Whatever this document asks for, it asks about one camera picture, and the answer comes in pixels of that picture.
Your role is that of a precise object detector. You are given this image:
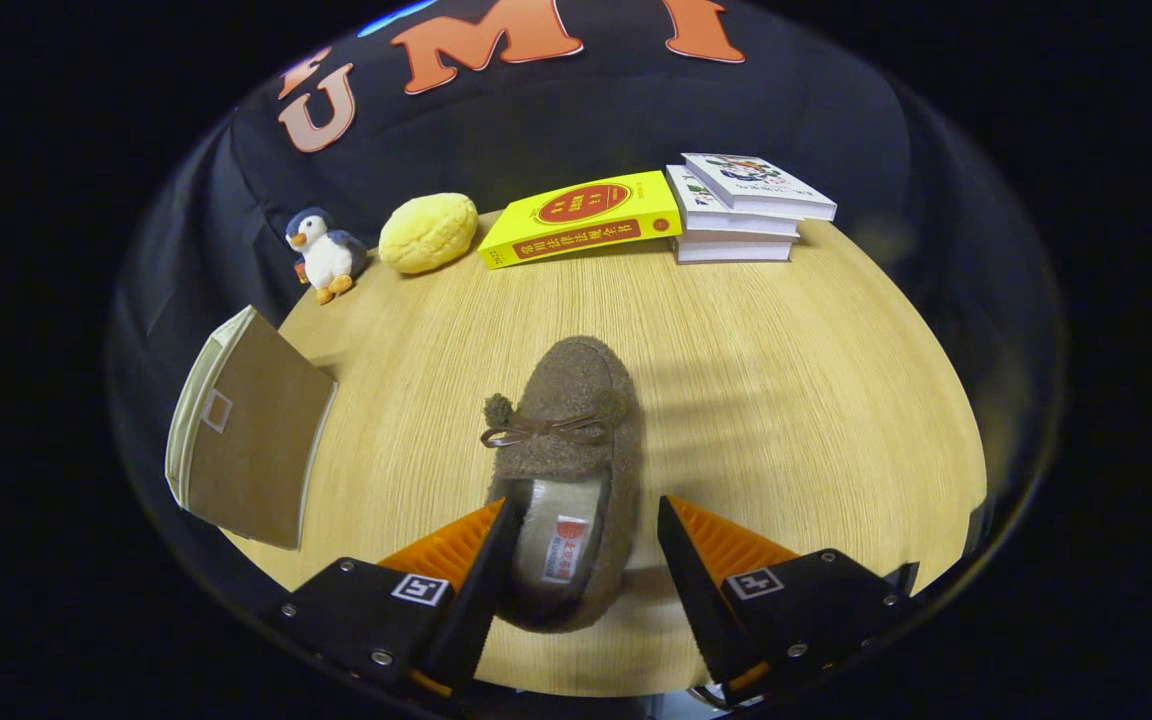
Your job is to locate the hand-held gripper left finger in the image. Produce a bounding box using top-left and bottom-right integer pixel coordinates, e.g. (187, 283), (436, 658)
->
(276, 497), (525, 699)

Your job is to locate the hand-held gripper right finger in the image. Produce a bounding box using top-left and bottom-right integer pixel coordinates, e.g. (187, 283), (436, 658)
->
(656, 495), (922, 706)

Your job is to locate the brown fuzzy slipper shoe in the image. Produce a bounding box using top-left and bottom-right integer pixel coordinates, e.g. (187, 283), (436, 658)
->
(481, 336), (643, 633)

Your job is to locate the beige fabric storage box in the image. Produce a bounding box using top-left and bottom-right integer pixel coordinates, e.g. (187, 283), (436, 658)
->
(165, 305), (338, 551)

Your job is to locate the yellow plush bread toy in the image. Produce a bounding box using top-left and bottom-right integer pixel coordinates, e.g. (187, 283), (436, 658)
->
(378, 193), (479, 275)

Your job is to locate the penguin plush toy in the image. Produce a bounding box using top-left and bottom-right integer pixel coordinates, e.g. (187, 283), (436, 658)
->
(285, 207), (369, 306)

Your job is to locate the yellow book with red circle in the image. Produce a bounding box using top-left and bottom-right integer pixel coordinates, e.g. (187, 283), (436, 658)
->
(479, 170), (684, 271)

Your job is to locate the white book with colourful cover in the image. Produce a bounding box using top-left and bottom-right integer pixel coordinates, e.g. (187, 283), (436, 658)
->
(681, 152), (838, 223)

